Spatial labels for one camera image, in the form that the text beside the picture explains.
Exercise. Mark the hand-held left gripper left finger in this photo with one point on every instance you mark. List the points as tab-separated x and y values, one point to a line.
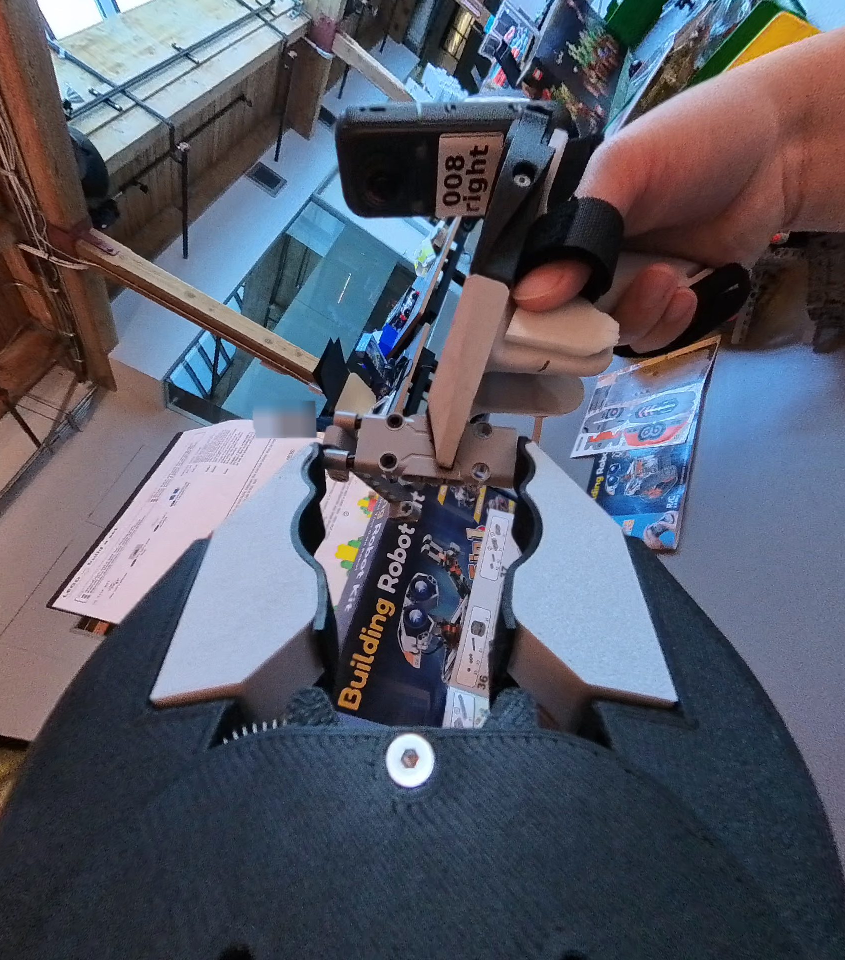
242	600

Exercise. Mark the colourful toy box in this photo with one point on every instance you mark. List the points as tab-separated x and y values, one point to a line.
580	52

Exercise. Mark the dark blue printed booklet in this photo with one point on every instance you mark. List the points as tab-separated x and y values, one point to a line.
647	495

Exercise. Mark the dark blue toy kit box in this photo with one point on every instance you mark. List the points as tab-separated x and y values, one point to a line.
385	637

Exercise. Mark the green toy box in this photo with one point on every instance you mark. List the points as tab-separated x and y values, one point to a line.
767	30

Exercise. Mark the short grey toy brick beam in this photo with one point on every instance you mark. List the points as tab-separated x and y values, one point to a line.
411	446

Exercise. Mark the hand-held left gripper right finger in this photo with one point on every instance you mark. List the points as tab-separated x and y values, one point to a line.
587	600

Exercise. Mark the black tracked toy robot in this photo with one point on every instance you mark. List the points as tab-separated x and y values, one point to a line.
827	285

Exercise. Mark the white printed paper sheet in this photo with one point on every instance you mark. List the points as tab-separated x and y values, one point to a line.
182	510

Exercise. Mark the white instruction booklet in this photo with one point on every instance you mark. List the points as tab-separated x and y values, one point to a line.
479	637

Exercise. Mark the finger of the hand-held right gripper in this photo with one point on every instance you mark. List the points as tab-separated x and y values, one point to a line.
467	360

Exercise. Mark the person's right hand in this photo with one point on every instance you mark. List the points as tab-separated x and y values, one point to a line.
707	172

